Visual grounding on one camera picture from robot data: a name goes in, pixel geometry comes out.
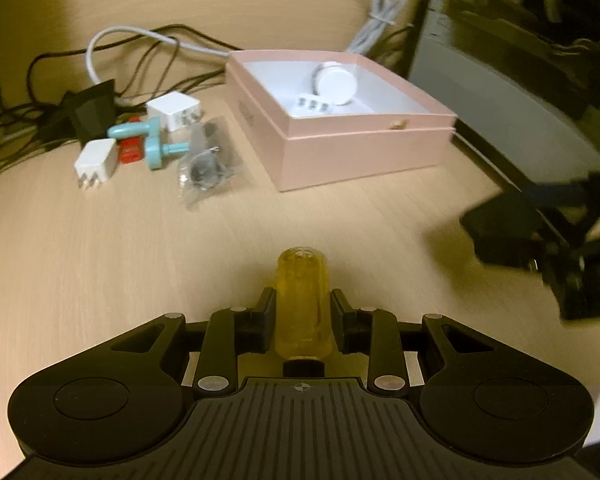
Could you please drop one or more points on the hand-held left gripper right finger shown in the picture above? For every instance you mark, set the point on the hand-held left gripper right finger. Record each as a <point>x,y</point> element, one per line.
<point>341,321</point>

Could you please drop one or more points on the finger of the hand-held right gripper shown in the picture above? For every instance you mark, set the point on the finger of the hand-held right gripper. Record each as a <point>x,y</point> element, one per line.
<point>505,230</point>

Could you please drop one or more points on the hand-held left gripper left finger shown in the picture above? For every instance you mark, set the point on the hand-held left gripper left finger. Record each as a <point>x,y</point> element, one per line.
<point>265,321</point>

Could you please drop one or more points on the pink cardboard box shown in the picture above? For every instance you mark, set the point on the pink cardboard box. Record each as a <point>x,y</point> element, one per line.
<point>360,155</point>

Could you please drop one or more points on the clear bag of black parts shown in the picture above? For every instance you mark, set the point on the clear bag of black parts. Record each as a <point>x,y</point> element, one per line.
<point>205,167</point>

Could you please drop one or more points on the red battery pack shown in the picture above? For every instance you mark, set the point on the red battery pack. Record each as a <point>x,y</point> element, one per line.
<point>130,152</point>

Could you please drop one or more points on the white cube charger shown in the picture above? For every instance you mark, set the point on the white cube charger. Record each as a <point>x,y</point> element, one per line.
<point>170,110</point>

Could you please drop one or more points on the black power adapter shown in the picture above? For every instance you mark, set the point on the black power adapter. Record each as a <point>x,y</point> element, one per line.
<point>87,110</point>

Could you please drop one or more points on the black computer monitor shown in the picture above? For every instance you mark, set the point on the black computer monitor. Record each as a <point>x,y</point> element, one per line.
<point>510,75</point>

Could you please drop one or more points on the small white dotted adapter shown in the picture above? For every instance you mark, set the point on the small white dotted adapter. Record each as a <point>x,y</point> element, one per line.
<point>311,104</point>

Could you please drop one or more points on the white round container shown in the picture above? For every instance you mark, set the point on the white round container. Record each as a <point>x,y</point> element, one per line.
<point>336,82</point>

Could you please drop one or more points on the white flat charger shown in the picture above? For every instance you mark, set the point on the white flat charger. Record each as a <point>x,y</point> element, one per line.
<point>96,160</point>

